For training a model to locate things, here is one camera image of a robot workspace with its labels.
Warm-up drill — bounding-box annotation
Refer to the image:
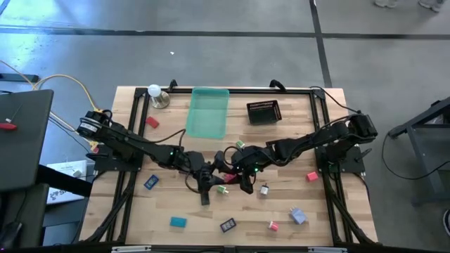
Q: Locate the black metal table frame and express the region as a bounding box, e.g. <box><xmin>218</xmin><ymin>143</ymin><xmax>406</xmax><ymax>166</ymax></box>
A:
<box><xmin>79</xmin><ymin>86</ymin><xmax>379</xmax><ymax>247</ymax></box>

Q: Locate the teal rectangular box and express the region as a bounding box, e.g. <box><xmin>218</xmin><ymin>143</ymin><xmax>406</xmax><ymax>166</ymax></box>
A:
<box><xmin>169</xmin><ymin>216</ymin><xmax>188</xmax><ymax>228</ymax></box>

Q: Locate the red handled screwdriver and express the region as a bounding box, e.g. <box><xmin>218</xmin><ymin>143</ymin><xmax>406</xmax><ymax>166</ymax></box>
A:
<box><xmin>0</xmin><ymin>104</ymin><xmax>23</xmax><ymax>131</ymax></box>

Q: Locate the black low furniture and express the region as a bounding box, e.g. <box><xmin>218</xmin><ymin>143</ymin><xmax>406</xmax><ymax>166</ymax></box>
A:
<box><xmin>0</xmin><ymin>164</ymin><xmax>92</xmax><ymax>253</ymax></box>

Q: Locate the yellow cable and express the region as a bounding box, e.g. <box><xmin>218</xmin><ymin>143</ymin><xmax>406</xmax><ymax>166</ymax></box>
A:
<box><xmin>0</xmin><ymin>59</ymin><xmax>106</xmax><ymax>154</ymax></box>

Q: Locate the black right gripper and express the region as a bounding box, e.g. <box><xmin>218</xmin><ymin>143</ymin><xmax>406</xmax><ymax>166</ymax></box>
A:
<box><xmin>213</xmin><ymin>145</ymin><xmax>271</xmax><ymax>195</ymax></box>

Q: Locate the green translucent plastic tray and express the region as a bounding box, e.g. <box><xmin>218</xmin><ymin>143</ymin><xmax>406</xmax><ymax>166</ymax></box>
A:
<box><xmin>185</xmin><ymin>86</ymin><xmax>230</xmax><ymax>140</ymax></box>

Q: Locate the white cardboard box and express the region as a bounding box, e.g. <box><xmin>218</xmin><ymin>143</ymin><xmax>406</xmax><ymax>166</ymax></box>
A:
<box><xmin>45</xmin><ymin>160</ymin><xmax>89</xmax><ymax>205</ymax></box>

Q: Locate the grey metal bracket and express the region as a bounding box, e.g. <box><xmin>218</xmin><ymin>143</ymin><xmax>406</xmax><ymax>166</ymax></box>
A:
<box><xmin>111</xmin><ymin>245</ymin><xmax>152</xmax><ymax>253</ymax></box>
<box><xmin>307</xmin><ymin>247</ymin><xmax>348</xmax><ymax>253</ymax></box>

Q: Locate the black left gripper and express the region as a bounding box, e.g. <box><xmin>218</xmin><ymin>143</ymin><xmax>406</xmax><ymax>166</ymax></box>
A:
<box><xmin>185</xmin><ymin>151</ymin><xmax>217</xmax><ymax>195</ymax></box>

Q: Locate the lavender plug charger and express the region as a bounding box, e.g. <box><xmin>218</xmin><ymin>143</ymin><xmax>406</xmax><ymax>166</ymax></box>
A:
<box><xmin>288</xmin><ymin>207</ymin><xmax>308</xmax><ymax>226</ymax></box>

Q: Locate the black mesh basket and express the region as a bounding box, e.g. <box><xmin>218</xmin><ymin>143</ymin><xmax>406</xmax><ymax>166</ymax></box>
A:
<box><xmin>246</xmin><ymin>99</ymin><xmax>283</xmax><ymax>126</ymax></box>

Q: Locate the white light bulb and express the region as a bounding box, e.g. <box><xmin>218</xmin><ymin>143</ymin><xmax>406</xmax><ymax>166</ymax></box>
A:
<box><xmin>147</xmin><ymin>84</ymin><xmax>171</xmax><ymax>110</ymax></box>

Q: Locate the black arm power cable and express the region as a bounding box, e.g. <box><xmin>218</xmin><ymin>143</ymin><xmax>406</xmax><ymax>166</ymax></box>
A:
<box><xmin>309</xmin><ymin>85</ymin><xmax>363</xmax><ymax>115</ymax></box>

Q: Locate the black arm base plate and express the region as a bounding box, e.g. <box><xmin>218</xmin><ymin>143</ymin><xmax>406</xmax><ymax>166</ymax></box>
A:
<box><xmin>86</xmin><ymin>143</ymin><xmax>145</xmax><ymax>173</ymax></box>
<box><xmin>314</xmin><ymin>145</ymin><xmax>366</xmax><ymax>175</ymax></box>

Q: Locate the black flat floor bar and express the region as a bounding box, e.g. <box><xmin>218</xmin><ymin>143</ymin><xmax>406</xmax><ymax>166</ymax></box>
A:
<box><xmin>0</xmin><ymin>72</ymin><xmax>39</xmax><ymax>84</ymax></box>

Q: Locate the dark violet display module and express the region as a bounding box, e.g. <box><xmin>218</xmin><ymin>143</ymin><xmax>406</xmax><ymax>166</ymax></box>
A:
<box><xmin>219</xmin><ymin>218</ymin><xmax>237</xmax><ymax>233</ymax></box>

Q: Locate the black metal cart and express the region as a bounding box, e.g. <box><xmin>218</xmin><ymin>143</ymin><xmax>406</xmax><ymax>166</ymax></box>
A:
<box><xmin>386</xmin><ymin>96</ymin><xmax>450</xmax><ymax>208</ymax></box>

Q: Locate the blue framed display module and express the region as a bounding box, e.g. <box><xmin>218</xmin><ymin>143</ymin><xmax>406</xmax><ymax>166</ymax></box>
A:
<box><xmin>143</xmin><ymin>174</ymin><xmax>160</xmax><ymax>191</ymax></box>

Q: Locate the black desk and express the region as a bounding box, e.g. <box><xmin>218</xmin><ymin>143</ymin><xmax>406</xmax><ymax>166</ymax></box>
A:
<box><xmin>0</xmin><ymin>89</ymin><xmax>54</xmax><ymax>193</ymax></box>

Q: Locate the black floor cable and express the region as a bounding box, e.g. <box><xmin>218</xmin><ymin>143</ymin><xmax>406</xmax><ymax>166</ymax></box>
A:
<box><xmin>381</xmin><ymin>132</ymin><xmax>450</xmax><ymax>181</ymax></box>

